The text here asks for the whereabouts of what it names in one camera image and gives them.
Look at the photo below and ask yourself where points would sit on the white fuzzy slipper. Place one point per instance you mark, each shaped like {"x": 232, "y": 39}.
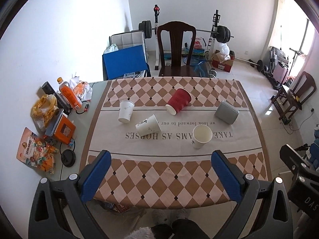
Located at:
{"x": 162, "y": 216}

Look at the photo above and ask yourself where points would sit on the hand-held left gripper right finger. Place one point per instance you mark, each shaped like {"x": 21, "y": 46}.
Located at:
{"x": 226, "y": 176}

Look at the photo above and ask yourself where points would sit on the grey cup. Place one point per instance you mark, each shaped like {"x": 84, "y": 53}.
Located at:
{"x": 226, "y": 112}

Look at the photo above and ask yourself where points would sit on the black power strip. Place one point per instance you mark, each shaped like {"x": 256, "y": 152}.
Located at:
{"x": 281, "y": 110}

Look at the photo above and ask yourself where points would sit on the white squat rack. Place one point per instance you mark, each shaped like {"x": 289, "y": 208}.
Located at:
{"x": 156, "y": 42}

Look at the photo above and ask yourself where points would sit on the red and white plastic bag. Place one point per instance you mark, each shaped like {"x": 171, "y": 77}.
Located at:
{"x": 198, "y": 44}

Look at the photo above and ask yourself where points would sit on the dark wooden chair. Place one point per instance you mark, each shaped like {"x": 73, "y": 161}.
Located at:
{"x": 177, "y": 44}
{"x": 305, "y": 84}

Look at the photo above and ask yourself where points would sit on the person's leg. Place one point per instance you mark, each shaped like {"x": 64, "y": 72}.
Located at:
{"x": 185, "y": 230}

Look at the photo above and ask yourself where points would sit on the pink suitcase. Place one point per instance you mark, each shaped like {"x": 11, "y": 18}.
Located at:
{"x": 281, "y": 72}

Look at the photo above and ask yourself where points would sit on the yellow plastic bag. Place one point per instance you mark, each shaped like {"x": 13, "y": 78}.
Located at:
{"x": 43, "y": 109}

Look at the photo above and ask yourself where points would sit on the white padded chair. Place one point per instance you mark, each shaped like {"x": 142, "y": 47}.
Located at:
{"x": 128, "y": 39}

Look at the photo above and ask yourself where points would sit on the black dumbbell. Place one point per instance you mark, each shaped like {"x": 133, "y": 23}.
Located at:
{"x": 212, "y": 73}

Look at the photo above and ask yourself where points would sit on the black cylinder can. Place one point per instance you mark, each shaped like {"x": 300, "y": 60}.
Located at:
{"x": 53, "y": 93}

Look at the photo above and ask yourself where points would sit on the folded metal frame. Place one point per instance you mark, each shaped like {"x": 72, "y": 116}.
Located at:
{"x": 278, "y": 56}

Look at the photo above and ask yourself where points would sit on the red ribbed paper cup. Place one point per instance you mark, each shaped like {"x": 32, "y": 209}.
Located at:
{"x": 179, "y": 100}

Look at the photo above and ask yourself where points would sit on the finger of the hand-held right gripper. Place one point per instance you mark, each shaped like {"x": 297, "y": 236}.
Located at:
{"x": 292, "y": 158}

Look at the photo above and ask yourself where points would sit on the red cardboard box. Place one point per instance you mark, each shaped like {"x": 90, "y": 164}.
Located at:
{"x": 223, "y": 64}

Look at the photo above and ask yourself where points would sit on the checkered tablecloth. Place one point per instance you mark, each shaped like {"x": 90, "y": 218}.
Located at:
{"x": 174, "y": 174}

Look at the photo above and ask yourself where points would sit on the black round lid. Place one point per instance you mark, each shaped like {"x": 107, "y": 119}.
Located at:
{"x": 68, "y": 157}

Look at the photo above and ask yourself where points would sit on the white paper cup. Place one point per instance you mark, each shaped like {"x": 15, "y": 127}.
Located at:
{"x": 125, "y": 112}
{"x": 149, "y": 126}
{"x": 201, "y": 138}

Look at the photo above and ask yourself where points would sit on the blue board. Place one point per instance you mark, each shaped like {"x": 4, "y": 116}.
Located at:
{"x": 124, "y": 61}

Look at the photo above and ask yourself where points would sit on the orange drink bottle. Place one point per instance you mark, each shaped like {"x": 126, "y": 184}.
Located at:
{"x": 70, "y": 95}

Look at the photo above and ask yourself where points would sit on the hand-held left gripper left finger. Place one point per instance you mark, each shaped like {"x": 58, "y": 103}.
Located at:
{"x": 97, "y": 176}

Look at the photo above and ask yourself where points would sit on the barbell with black plates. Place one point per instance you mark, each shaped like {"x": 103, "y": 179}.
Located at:
{"x": 223, "y": 33}

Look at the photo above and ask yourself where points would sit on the colourful snack packet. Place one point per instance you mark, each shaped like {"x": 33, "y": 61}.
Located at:
{"x": 35, "y": 151}

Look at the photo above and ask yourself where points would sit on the small barbell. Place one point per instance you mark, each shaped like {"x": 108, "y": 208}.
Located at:
{"x": 258, "y": 64}

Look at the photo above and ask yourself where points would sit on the orange and white snack bag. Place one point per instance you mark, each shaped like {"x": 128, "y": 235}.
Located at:
{"x": 82, "y": 89}

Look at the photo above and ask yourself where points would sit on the orange box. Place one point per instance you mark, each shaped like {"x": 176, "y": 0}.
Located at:
{"x": 65, "y": 129}

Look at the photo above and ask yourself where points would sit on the blue cloth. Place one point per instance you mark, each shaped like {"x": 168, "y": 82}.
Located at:
{"x": 314, "y": 149}

